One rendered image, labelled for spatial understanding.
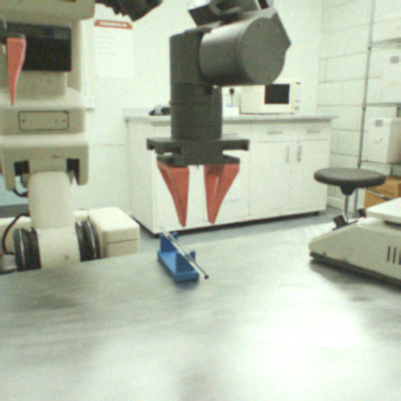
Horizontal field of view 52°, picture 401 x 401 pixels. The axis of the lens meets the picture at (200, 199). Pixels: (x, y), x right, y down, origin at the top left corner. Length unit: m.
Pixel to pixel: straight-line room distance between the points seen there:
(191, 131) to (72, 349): 0.24
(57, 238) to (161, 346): 0.74
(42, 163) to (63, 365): 0.82
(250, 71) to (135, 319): 0.27
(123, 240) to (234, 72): 1.07
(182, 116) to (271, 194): 3.02
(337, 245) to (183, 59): 0.32
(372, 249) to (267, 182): 2.85
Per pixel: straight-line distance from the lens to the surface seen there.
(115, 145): 3.41
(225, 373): 0.37
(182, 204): 0.44
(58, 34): 1.12
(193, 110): 0.42
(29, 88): 1.16
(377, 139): 3.28
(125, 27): 3.48
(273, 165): 3.39
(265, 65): 0.38
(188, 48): 0.43
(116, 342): 0.41
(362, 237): 0.56
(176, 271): 0.52
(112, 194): 3.46
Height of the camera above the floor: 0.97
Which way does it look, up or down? 13 degrees down
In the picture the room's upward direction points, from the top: straight up
